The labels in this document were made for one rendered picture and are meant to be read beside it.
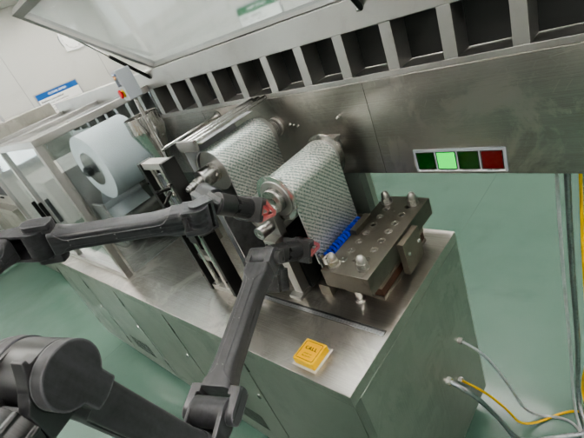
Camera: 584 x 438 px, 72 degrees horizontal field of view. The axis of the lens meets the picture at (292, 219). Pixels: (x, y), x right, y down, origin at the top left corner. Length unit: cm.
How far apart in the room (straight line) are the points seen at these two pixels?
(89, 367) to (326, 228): 86
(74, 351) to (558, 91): 101
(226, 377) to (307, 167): 63
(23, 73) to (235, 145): 549
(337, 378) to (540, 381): 122
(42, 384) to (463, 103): 102
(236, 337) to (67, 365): 44
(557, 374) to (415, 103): 140
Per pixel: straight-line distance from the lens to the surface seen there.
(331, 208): 126
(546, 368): 217
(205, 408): 83
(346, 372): 109
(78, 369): 53
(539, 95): 109
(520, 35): 106
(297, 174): 116
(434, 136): 120
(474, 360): 179
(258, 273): 97
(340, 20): 122
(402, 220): 129
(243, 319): 90
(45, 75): 671
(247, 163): 132
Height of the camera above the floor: 172
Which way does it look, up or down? 28 degrees down
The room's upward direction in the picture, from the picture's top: 23 degrees counter-clockwise
